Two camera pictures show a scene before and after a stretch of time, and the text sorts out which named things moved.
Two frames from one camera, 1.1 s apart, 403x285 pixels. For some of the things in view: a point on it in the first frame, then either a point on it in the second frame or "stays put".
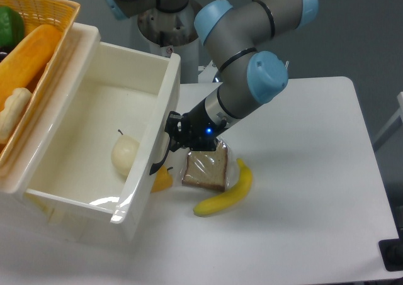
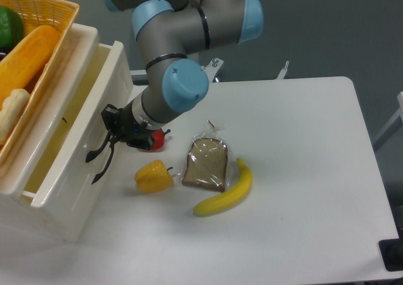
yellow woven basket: (38, 9) stays put
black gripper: (197, 131) to (123, 126)
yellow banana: (232, 198) stays put
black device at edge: (392, 252) stays put
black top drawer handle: (155, 167) to (93, 153)
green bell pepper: (12, 26) stays put
